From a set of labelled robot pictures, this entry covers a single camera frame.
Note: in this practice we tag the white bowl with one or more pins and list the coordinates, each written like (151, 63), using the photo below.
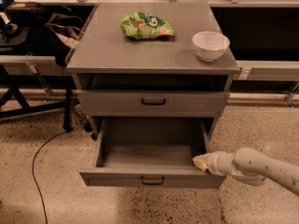
(210, 46)

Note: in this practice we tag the grey drawer cabinet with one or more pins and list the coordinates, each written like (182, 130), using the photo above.
(108, 60)

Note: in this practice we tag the green chip bag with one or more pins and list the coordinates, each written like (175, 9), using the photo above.
(141, 25)

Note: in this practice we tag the dark backpack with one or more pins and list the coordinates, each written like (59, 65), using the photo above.
(24, 19)

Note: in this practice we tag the grey drawer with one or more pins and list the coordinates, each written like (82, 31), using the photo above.
(150, 153)
(201, 104)

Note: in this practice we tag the grey top drawer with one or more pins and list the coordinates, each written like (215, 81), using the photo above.
(201, 104)

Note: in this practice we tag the black stand frame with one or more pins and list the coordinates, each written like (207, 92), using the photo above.
(13, 91)

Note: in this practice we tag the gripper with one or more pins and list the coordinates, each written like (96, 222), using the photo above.
(214, 163)

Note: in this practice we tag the dark bag with cloth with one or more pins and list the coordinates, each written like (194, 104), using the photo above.
(64, 31)

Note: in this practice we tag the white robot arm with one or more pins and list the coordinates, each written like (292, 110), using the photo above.
(251, 167)

